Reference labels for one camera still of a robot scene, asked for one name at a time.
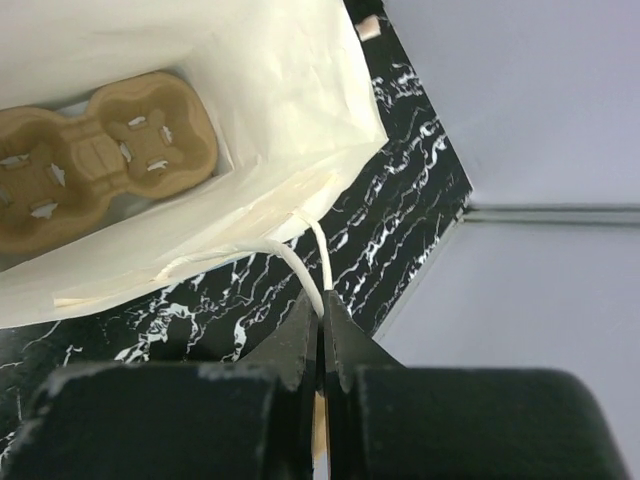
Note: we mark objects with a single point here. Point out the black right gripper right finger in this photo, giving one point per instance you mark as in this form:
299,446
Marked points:
389,421

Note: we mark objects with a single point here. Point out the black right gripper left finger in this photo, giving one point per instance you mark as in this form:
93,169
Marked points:
251,419

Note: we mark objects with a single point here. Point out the brown cup carrier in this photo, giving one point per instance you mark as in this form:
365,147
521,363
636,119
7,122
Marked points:
148,137

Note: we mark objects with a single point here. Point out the blue white paper bag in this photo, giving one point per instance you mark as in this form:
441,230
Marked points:
288,93

